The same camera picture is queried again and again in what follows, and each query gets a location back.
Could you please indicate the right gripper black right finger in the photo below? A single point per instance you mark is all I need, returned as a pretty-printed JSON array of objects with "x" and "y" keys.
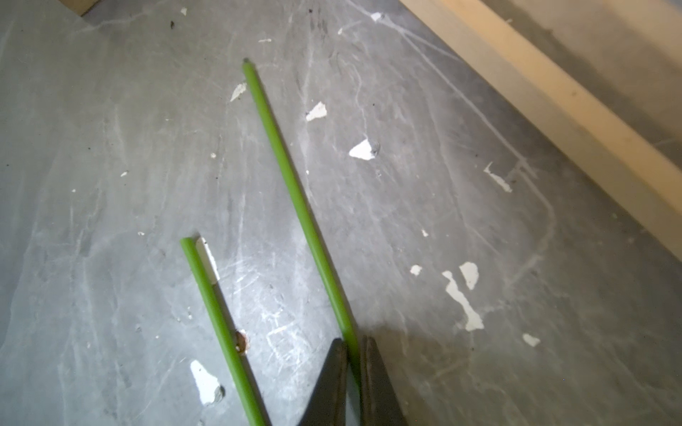
[{"x": 379, "y": 402}]

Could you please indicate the wooden clothes rack frame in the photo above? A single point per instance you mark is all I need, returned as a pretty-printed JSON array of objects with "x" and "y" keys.
[{"x": 609, "y": 151}]

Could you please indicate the white artificial tulip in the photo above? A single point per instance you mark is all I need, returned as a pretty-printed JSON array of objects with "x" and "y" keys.
[{"x": 334, "y": 290}]

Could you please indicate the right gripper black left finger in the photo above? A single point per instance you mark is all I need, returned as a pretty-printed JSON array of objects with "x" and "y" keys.
[{"x": 327, "y": 404}]

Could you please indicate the yellow artificial tulip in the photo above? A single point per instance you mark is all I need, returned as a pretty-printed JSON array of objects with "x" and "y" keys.
[{"x": 224, "y": 334}]

